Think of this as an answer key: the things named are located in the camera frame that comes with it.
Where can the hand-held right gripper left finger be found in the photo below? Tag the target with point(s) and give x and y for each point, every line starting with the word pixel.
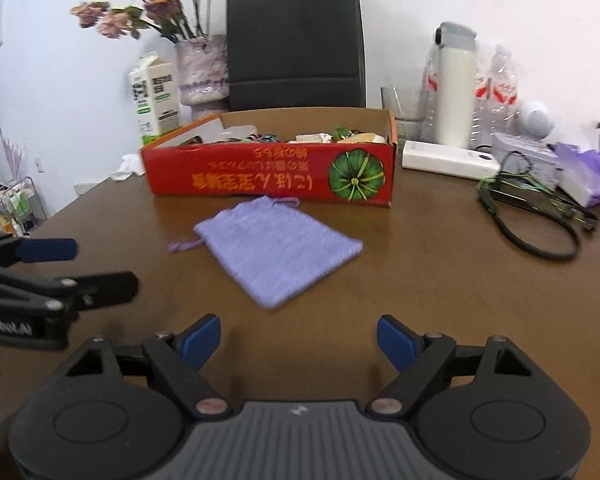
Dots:
pixel 202 340

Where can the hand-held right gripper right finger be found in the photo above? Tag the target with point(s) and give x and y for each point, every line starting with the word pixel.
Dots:
pixel 397 342

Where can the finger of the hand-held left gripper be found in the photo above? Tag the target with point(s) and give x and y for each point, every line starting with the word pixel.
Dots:
pixel 105 287
pixel 50 250

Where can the red cardboard box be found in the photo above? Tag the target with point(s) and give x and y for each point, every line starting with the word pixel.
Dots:
pixel 260 180

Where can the brown wooden desktop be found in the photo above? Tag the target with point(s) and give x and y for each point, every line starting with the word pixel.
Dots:
pixel 430 285

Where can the rolling storage cart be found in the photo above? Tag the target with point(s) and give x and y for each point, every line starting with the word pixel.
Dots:
pixel 17 205

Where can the crumpled white paper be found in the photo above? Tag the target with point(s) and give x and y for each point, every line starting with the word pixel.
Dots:
pixel 130 165

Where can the white and green carton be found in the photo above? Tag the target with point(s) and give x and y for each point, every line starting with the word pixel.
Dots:
pixel 155 105

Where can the white power bank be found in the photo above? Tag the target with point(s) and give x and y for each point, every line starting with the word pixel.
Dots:
pixel 445 160

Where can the white tin box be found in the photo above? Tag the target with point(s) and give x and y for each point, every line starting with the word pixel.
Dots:
pixel 522 150

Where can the clear glass cup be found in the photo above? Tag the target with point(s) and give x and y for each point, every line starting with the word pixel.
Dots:
pixel 402 110

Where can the purple marbled vase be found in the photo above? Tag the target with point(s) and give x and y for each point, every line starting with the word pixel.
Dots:
pixel 202 70

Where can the clear plastic water bottle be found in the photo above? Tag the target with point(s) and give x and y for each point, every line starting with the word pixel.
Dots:
pixel 430 100
pixel 505 90
pixel 481 105

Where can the white thermos bottle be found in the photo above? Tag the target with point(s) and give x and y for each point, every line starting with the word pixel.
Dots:
pixel 455 95

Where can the purple tissue pack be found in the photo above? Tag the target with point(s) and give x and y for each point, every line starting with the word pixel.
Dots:
pixel 590 175

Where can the black paper bag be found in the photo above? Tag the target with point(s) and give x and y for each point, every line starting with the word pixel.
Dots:
pixel 295 40

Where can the white wall socket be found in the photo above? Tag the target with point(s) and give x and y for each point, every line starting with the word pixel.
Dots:
pixel 39 164

